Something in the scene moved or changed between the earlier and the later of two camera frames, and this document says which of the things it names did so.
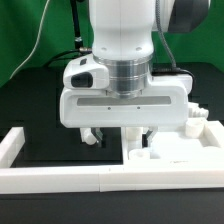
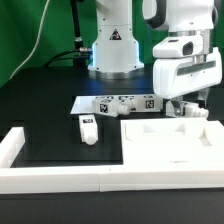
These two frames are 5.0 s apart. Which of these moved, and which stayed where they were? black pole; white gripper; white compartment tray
Moved: white gripper
Stayed: white compartment tray; black pole
